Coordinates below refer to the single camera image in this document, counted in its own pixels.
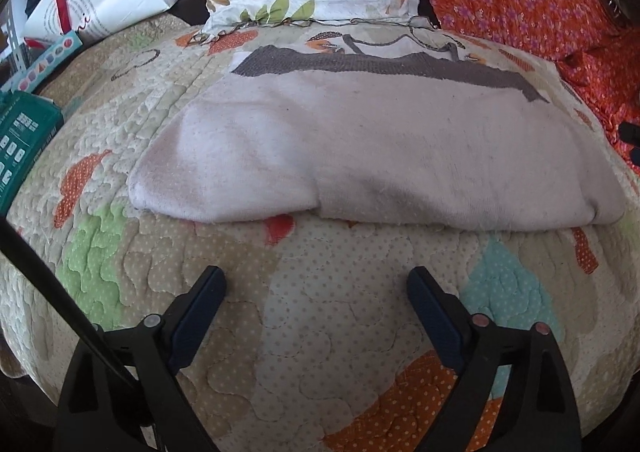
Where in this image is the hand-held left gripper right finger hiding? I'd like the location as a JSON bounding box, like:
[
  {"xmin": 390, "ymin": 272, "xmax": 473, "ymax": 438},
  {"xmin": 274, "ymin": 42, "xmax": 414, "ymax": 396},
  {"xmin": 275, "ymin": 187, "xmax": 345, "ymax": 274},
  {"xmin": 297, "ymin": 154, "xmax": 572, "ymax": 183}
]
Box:
[{"xmin": 406, "ymin": 267, "xmax": 583, "ymax": 452}]

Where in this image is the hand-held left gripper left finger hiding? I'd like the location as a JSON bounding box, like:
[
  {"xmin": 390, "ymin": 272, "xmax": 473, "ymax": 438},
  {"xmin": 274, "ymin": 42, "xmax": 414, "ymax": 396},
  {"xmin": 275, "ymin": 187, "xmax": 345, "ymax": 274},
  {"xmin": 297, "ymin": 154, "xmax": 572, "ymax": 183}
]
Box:
[{"xmin": 52, "ymin": 266, "xmax": 228, "ymax": 452}]

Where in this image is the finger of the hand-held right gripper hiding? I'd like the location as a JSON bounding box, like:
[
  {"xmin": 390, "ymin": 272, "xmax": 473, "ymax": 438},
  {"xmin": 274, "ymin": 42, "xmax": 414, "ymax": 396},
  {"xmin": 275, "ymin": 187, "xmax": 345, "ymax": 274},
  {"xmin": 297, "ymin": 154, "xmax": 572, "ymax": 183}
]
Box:
[{"xmin": 619, "ymin": 120, "xmax": 640, "ymax": 174}]

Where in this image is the pink embroidered sweater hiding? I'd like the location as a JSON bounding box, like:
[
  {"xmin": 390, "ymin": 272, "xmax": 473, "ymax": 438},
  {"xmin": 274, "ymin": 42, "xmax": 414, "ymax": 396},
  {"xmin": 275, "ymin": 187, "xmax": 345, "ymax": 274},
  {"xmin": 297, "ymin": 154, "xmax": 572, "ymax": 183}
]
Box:
[{"xmin": 127, "ymin": 29, "xmax": 628, "ymax": 233}]

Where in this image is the heart patchwork quilt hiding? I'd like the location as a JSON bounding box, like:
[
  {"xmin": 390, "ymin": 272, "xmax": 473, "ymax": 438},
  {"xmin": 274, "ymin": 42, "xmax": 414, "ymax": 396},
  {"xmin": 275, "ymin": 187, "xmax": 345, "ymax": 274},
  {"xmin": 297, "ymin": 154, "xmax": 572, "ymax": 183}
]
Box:
[{"xmin": 0, "ymin": 12, "xmax": 640, "ymax": 452}]

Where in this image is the teal cardboard box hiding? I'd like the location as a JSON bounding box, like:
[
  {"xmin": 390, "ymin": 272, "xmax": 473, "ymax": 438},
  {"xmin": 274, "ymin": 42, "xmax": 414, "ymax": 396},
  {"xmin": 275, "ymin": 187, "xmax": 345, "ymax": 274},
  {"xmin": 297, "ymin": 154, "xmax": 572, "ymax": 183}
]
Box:
[{"xmin": 0, "ymin": 92, "xmax": 65, "ymax": 205}]

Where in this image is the colourful shapes box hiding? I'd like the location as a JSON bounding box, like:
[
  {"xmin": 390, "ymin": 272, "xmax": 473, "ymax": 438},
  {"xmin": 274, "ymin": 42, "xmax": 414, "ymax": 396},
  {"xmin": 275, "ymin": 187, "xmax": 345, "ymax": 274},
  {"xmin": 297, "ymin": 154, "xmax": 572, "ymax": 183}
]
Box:
[{"xmin": 0, "ymin": 29, "xmax": 83, "ymax": 95}]

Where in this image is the black strap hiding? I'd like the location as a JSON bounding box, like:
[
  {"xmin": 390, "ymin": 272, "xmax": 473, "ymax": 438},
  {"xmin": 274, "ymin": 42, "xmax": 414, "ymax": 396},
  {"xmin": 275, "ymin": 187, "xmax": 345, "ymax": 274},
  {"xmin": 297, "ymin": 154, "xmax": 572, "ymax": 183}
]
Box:
[{"xmin": 0, "ymin": 222, "xmax": 146, "ymax": 398}]

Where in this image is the perforated metal bracket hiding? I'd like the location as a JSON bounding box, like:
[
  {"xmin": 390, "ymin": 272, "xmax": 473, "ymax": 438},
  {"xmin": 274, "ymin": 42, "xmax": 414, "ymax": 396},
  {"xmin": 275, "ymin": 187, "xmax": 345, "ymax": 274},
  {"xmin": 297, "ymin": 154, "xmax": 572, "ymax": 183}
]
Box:
[{"xmin": 0, "ymin": 7, "xmax": 26, "ymax": 83}]

